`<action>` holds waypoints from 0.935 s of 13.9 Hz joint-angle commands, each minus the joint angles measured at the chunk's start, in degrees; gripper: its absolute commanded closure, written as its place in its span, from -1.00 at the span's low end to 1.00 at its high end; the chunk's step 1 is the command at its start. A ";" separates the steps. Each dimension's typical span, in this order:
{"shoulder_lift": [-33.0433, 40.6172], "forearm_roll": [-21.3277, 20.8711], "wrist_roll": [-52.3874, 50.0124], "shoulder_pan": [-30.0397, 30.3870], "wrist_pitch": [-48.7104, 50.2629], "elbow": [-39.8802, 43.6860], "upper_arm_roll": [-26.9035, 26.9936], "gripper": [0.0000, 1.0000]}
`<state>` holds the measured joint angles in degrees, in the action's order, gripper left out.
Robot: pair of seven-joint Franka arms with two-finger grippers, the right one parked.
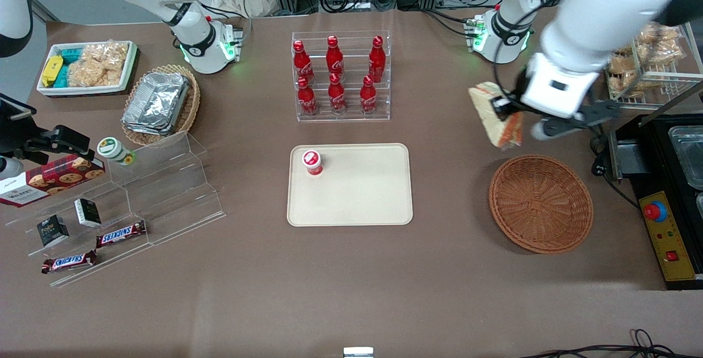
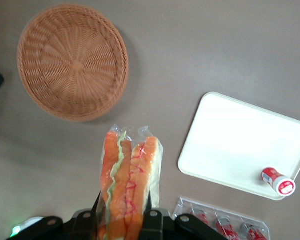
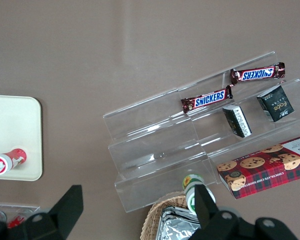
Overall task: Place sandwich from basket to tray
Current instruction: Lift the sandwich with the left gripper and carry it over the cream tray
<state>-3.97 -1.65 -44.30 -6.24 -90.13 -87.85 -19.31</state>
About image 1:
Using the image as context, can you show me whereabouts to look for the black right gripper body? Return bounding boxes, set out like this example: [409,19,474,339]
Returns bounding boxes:
[0,93,37,159]

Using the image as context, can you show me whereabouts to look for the black base cables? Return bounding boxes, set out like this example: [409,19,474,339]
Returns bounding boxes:
[422,8,474,38]

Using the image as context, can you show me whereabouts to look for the beige plastic tray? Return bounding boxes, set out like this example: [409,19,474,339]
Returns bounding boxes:
[287,143,414,227]

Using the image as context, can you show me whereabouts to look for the black floor cable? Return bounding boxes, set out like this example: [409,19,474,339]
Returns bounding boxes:
[516,327,703,358]

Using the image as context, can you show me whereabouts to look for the green lidded white jar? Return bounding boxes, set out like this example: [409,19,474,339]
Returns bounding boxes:
[97,137,136,167]

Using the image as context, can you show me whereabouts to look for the brown Snickers bar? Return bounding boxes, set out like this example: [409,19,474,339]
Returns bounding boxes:
[41,249,98,275]
[96,220,148,249]

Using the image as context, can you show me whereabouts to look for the bag of fried snacks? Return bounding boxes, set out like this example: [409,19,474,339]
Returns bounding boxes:
[634,23,687,66]
[606,51,646,99]

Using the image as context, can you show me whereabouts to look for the clear bag of crackers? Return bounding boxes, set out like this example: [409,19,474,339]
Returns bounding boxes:
[66,40,129,89]

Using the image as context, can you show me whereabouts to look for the triangle sandwich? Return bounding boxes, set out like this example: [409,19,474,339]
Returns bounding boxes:
[467,81,525,150]

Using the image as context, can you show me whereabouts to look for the white rectangular snack bin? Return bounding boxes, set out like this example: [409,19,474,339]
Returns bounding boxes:
[36,40,138,97]

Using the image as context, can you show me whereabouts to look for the grey metal box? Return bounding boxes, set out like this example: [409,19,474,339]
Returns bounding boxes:
[608,129,652,182]

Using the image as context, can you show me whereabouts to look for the teal snack packet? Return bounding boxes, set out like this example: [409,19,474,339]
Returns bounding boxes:
[54,47,84,89]

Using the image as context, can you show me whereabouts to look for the black power cable with plug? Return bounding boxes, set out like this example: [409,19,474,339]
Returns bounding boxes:
[589,132,641,209]

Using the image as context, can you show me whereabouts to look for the steel pan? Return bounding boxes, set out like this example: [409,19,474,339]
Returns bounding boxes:
[667,125,703,192]

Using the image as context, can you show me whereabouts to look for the clear acrylic stepped shelf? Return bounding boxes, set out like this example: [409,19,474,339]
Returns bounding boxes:
[4,130,226,289]

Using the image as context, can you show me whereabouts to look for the oval light wicker basket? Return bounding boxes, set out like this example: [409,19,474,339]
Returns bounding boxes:
[120,64,202,148]

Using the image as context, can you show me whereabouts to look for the stack of foil trays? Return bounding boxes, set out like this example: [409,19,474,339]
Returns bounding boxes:
[121,71,191,137]

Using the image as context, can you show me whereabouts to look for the red lidded yogurt cup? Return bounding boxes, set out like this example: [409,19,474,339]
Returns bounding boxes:
[301,149,324,177]

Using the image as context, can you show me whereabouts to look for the clear acrylic bottle rack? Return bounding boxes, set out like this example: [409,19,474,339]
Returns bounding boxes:
[291,30,392,123]

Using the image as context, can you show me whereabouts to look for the red cola bottle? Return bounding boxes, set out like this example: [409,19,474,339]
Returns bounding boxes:
[293,40,315,85]
[327,72,348,115]
[297,76,319,116]
[368,35,387,83]
[326,35,345,80]
[359,75,378,115]

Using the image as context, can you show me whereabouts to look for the yellow snack packet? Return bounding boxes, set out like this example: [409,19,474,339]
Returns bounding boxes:
[41,55,64,88]

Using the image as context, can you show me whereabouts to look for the round brown wicker basket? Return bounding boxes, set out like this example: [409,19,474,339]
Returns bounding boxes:
[488,154,595,255]

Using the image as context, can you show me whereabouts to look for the black machine with yellow panel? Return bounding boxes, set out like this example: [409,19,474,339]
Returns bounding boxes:
[609,81,703,291]

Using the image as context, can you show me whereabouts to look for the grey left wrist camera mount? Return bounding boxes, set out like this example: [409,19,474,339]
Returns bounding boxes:
[529,99,624,141]

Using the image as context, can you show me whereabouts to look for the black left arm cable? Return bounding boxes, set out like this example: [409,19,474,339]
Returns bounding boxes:
[493,0,558,103]

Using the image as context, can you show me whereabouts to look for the red tartan cookie box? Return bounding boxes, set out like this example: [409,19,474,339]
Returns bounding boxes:
[0,154,107,209]

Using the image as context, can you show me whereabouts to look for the small black white box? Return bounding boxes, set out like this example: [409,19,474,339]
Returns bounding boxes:
[74,198,103,229]

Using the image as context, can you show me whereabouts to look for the white wire rack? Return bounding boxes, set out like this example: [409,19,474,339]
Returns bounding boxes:
[604,22,703,110]

